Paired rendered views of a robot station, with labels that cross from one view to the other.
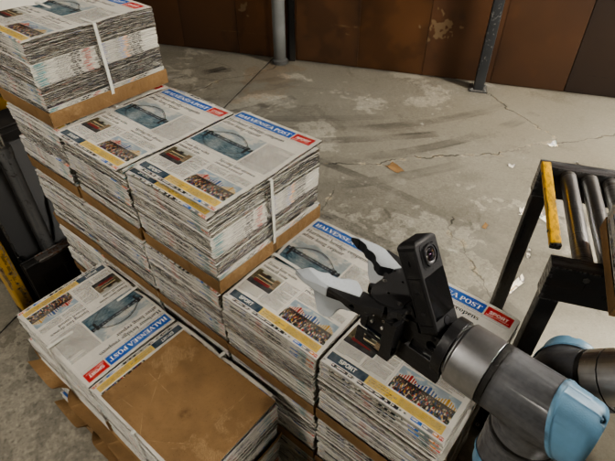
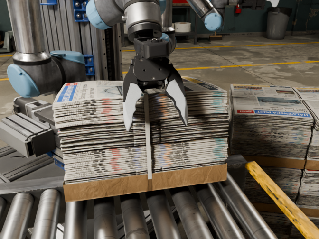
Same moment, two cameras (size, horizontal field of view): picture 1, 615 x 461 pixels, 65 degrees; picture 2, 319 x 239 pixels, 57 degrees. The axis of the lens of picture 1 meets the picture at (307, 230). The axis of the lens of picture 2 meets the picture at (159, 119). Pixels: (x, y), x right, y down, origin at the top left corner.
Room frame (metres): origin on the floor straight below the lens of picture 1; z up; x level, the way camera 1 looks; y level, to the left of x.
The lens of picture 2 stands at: (1.43, -1.23, 1.26)
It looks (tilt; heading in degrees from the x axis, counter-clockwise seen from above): 25 degrees down; 150
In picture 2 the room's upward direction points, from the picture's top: straight up
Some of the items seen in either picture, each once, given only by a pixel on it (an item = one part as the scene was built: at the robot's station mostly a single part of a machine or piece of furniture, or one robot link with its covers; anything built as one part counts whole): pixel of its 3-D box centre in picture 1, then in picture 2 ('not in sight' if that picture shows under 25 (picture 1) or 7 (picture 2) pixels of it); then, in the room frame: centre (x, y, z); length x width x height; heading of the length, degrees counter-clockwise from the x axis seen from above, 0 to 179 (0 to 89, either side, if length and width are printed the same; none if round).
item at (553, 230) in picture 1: (549, 200); (299, 218); (1.16, -0.73, 0.81); 0.43 x 0.03 x 0.02; 163
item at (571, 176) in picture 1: (575, 217); (259, 233); (1.12, -0.80, 0.77); 0.47 x 0.05 x 0.05; 163
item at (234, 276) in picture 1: (235, 223); not in sight; (0.99, 0.19, 0.86); 0.38 x 0.29 x 0.04; 141
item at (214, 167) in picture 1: (231, 154); not in sight; (1.01, 0.19, 1.06); 0.37 x 0.29 x 0.01; 141
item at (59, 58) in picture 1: (123, 202); not in sight; (1.37, 0.66, 0.65); 0.39 x 0.30 x 1.29; 141
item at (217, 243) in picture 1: (231, 197); not in sight; (0.99, 0.20, 0.95); 0.38 x 0.29 x 0.23; 141
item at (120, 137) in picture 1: (145, 123); not in sight; (1.16, 0.43, 1.06); 0.37 x 0.28 x 0.01; 140
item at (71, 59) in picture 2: not in sight; (67, 68); (0.34, -0.99, 0.98); 0.13 x 0.12 x 0.14; 113
